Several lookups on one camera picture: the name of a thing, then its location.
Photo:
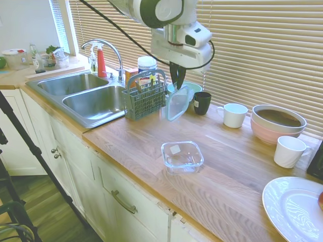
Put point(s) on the stainless steel double sink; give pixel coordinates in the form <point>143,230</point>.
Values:
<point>90,106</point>

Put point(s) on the narrow white window blind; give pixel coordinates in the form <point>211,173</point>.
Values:
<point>58,20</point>

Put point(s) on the wide beige window blind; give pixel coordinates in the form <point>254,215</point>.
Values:
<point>265,63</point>

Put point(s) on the red apple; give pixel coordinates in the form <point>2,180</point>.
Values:
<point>321,201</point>

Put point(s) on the green round fruit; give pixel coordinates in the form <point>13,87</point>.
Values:
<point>2,62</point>

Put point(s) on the pink bowl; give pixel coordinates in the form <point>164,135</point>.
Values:
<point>267,137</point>

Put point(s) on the white dinner plate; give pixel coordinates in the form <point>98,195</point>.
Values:
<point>290,209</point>

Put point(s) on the dark sauce bottle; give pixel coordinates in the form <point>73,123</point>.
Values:
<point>36,61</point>

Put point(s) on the white ceramic mug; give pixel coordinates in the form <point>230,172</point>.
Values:
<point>234,117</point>
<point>287,153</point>

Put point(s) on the chrome sink soap pump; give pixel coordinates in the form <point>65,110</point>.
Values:
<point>111,76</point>

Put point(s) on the plastic tub with white lid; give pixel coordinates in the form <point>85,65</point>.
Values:
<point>15,60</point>

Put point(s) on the clear lid with teal seal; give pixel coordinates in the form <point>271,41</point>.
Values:
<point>178,106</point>

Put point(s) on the orange cardboard box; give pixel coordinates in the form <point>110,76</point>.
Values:
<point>131,75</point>

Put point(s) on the square glass food container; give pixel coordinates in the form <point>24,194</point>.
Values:
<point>176,150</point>

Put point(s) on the clear soap bottle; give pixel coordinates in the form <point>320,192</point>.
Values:
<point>93,64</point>

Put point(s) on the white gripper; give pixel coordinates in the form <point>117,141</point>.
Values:
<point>176,54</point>

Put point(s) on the white kitchen cabinet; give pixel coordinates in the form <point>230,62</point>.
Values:
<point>75,176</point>

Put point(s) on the black tripod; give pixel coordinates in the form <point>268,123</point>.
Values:
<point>34,150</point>

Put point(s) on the grey plastic cutlery basket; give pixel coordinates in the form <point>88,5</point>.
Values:
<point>146,106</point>

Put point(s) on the bag of green vegetables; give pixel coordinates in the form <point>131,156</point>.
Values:
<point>56,56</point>

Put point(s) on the grey bowl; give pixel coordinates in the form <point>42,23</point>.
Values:
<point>262,123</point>

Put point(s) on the dark green clamp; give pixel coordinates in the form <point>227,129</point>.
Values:
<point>17,209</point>

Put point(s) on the red spray bottle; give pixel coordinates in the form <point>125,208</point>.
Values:
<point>102,63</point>

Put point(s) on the round metal cabinet knob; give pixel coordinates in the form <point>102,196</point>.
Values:
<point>54,150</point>
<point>58,156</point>

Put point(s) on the mint green bowl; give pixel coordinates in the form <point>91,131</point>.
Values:
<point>195,87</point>

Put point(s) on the white wipes canister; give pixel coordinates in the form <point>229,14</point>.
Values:
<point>147,65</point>

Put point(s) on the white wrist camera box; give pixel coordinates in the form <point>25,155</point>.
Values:
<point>199,32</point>

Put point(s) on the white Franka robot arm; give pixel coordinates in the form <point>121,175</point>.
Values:
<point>136,7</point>

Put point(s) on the black cup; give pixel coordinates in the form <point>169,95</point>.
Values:
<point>202,104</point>

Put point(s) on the chrome faucet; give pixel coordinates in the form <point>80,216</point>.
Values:
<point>120,68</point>

